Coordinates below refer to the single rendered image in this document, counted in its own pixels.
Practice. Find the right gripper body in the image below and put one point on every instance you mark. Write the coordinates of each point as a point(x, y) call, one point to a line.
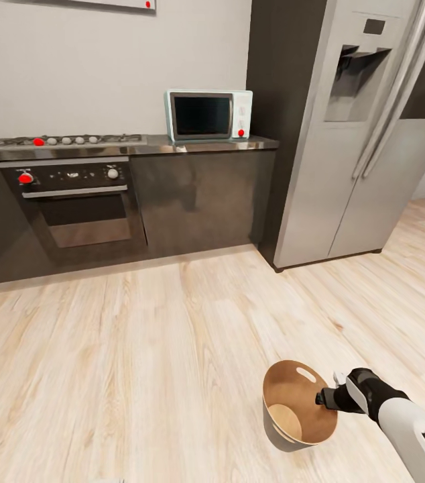
point(334, 400)

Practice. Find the microwave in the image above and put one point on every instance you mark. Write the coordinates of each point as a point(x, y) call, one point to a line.
point(207, 114)

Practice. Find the trash can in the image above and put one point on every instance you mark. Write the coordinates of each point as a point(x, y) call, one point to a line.
point(291, 418)

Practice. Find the oven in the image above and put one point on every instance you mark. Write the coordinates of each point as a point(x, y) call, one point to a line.
point(78, 207)

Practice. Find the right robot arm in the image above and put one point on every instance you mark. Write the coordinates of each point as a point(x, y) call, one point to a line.
point(400, 419)

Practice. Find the fridge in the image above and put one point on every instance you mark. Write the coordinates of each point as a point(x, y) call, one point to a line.
point(341, 85)

